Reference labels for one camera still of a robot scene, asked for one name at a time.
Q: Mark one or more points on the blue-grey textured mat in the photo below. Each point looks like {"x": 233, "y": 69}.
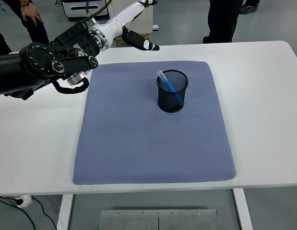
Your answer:
{"x": 150, "y": 143}

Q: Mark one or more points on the white power strip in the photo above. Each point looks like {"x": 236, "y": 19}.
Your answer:
{"x": 23, "y": 200}

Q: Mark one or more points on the person in dark trousers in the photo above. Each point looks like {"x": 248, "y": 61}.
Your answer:
{"x": 222, "y": 21}

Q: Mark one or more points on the person's hand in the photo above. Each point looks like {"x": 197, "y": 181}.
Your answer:
{"x": 30, "y": 14}

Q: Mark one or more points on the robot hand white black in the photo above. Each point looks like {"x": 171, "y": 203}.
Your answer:
{"x": 119, "y": 20}

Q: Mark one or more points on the grey metal plate with screws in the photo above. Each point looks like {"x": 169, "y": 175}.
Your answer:
{"x": 138, "y": 221}

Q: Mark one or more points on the brown cardboard box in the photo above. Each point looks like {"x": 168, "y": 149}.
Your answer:
{"x": 118, "y": 43}

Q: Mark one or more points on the blue marker pen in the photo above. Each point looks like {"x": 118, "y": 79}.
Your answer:
{"x": 168, "y": 85}

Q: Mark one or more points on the person's dark shoe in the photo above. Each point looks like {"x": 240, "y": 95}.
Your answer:
{"x": 250, "y": 8}

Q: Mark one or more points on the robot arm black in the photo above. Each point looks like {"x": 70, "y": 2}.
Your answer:
{"x": 38, "y": 61}

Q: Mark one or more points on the white appliance with black slot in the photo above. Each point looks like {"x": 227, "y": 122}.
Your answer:
{"x": 76, "y": 12}

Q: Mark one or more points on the white table leg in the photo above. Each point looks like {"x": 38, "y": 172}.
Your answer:
{"x": 243, "y": 210}
{"x": 64, "y": 213}

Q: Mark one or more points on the black mesh pen holder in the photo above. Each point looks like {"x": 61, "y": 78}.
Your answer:
{"x": 169, "y": 106}

